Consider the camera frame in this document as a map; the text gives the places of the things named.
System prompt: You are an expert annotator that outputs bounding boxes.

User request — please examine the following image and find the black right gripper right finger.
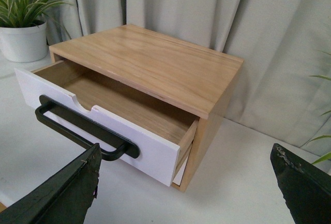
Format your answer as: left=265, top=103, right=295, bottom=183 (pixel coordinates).
left=270, top=143, right=330, bottom=223

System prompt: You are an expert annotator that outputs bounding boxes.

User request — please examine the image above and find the white plant pot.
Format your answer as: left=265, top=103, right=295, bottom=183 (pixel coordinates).
left=1, top=22, right=48, bottom=63

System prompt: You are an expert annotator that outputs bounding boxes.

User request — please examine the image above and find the white drawer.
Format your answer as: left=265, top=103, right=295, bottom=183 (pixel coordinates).
left=173, top=158, right=188, bottom=185
left=15, top=61, right=198, bottom=186

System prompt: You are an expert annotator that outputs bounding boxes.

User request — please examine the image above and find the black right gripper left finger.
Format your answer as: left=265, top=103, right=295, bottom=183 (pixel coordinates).
left=1, top=144, right=101, bottom=223

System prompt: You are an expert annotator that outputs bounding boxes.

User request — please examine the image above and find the black drawer handle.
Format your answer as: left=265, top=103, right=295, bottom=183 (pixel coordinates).
left=35, top=95, right=140, bottom=161

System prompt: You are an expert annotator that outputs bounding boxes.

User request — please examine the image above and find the green spider plant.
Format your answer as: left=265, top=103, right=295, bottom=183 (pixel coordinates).
left=1, top=0, right=71, bottom=37

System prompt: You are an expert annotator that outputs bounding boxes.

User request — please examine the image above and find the grey curtain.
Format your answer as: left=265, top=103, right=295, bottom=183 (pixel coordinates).
left=47, top=0, right=330, bottom=151

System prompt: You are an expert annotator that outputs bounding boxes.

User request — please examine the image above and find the wooden drawer cabinet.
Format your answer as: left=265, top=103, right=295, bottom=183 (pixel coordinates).
left=50, top=24, right=244, bottom=191

